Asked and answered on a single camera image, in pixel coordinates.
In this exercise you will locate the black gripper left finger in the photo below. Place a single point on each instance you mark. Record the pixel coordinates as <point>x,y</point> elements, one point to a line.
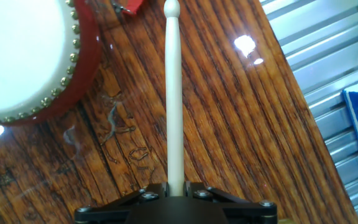
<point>110,205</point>

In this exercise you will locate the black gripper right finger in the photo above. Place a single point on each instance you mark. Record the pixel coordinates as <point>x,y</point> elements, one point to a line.
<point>241,203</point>

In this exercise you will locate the light wooden drumstick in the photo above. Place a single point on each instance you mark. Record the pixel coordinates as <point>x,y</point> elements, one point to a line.
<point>174,109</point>

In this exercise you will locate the red drum white head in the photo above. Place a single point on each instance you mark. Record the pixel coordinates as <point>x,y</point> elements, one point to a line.
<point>17,56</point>

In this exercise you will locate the gold tissue box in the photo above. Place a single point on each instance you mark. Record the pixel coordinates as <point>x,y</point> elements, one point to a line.
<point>286,221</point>

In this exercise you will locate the brown wooden board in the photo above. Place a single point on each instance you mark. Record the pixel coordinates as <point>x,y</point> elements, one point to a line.
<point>244,124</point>

